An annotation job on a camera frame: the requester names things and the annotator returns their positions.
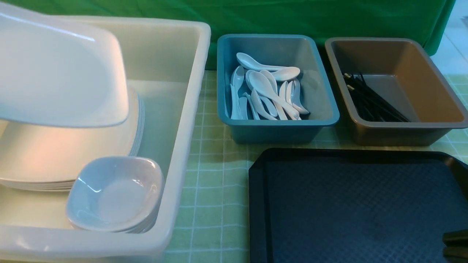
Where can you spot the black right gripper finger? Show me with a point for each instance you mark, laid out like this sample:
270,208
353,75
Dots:
455,253
456,238

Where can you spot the white ceramic soup spoon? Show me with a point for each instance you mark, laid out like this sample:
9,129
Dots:
262,85

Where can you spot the large white rice plate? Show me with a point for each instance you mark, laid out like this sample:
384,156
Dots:
59,73

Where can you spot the black serving tray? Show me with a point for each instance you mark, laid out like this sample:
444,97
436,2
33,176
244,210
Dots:
354,206

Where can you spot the brown plastic bin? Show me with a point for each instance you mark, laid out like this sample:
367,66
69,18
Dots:
401,72

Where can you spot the black chopsticks in brown bin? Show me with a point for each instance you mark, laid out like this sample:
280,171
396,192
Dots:
369,105

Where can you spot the white spoon far right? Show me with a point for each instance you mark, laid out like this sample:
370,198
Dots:
296,98

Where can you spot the white spoon centre of bin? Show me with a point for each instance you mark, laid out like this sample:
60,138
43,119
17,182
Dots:
271,79

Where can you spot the white spoon of bin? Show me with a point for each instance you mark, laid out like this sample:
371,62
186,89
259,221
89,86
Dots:
271,79
249,63

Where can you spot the green backdrop cloth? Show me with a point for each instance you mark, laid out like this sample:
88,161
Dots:
423,21

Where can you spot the white spoon right of centre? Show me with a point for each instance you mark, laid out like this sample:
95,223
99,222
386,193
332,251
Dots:
282,94

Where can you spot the white spoon sideways in bin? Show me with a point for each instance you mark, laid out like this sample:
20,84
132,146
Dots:
286,74

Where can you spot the teal plastic bin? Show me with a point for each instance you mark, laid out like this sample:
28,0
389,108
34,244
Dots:
278,50

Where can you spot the green checkered tablecloth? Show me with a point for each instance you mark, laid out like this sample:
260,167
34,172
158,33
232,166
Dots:
212,221

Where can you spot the white spoon far left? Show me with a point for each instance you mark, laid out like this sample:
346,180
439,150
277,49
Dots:
237,79

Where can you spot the white spoon top of bin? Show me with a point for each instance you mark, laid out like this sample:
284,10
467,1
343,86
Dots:
249,63

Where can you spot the stack of white small bowls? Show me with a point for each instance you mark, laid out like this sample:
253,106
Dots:
116,194

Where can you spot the large white plastic tub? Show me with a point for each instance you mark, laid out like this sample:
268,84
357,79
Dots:
165,61

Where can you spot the stack of white square plates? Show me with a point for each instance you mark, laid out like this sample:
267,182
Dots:
50,158

